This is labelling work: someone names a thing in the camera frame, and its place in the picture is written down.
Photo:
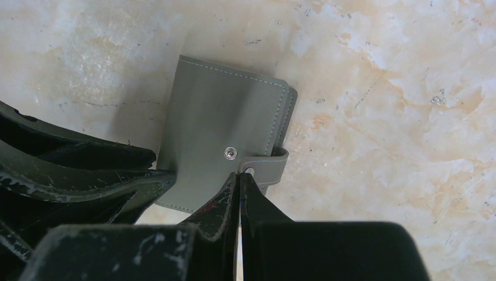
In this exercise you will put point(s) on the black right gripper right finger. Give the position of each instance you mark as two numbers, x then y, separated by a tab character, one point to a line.
276	247

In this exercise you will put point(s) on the grey card holder wallet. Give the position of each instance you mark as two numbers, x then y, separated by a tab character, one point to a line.
222	120

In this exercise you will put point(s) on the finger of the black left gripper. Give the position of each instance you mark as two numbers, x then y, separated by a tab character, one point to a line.
71	184
77	143

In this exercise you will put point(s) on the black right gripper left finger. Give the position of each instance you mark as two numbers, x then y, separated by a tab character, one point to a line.
202	247

